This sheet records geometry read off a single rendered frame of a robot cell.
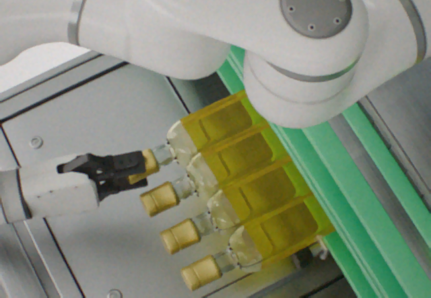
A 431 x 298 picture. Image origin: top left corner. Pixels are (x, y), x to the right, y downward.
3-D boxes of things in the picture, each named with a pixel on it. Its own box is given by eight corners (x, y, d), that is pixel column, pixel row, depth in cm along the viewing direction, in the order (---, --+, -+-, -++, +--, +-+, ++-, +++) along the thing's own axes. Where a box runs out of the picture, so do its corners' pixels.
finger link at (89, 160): (48, 186, 117) (85, 188, 120) (69, 159, 112) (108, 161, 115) (47, 179, 118) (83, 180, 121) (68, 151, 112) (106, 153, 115)
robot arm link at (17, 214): (14, 234, 121) (33, 231, 122) (1, 211, 113) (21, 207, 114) (7, 187, 125) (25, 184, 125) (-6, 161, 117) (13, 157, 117)
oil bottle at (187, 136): (291, 83, 130) (160, 144, 125) (295, 63, 125) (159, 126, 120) (311, 112, 128) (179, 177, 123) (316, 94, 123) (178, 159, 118)
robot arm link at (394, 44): (356, 7, 87) (219, 75, 84) (382, -64, 75) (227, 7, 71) (409, 84, 84) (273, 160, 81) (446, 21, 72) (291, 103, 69)
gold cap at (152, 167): (148, 154, 123) (120, 168, 122) (147, 143, 120) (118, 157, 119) (160, 175, 122) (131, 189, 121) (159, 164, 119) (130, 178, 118)
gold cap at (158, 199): (168, 187, 121) (139, 201, 120) (166, 176, 118) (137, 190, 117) (180, 208, 119) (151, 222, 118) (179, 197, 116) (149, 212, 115)
